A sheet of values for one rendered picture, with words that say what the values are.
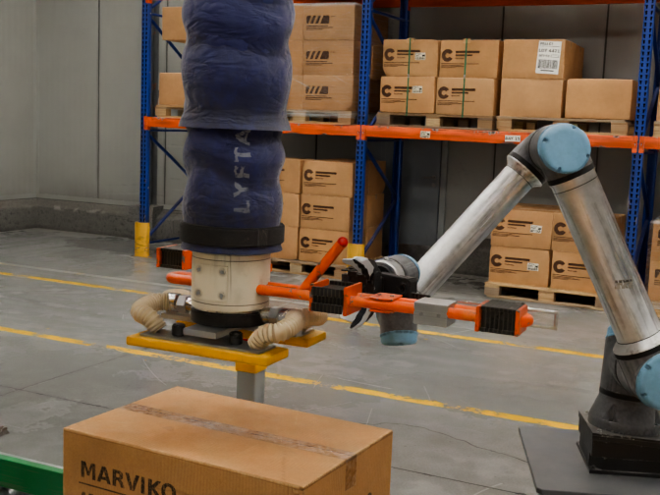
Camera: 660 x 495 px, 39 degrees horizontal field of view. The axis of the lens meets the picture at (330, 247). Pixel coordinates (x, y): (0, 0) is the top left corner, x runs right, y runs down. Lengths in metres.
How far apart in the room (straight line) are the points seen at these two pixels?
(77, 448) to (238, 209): 0.62
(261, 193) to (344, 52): 7.83
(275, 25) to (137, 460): 0.93
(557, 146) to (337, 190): 7.63
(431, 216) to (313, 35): 2.47
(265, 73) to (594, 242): 0.90
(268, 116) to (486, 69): 7.41
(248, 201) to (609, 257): 0.89
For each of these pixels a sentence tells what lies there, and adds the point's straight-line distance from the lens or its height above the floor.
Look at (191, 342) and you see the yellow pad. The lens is 1.99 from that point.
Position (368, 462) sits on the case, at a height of 0.91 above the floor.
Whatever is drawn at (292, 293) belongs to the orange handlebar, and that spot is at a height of 1.27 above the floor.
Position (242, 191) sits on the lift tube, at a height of 1.47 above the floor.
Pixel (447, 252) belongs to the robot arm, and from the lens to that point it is 2.40.
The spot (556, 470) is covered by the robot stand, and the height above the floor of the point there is 0.75.
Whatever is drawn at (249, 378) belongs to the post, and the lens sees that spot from 2.63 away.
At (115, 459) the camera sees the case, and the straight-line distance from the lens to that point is 2.07.
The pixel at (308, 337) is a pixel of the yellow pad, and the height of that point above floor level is 1.15.
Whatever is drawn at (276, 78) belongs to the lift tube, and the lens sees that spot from 1.95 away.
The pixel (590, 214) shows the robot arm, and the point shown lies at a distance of 2.31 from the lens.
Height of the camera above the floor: 1.62
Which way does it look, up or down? 8 degrees down
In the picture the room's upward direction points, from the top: 2 degrees clockwise
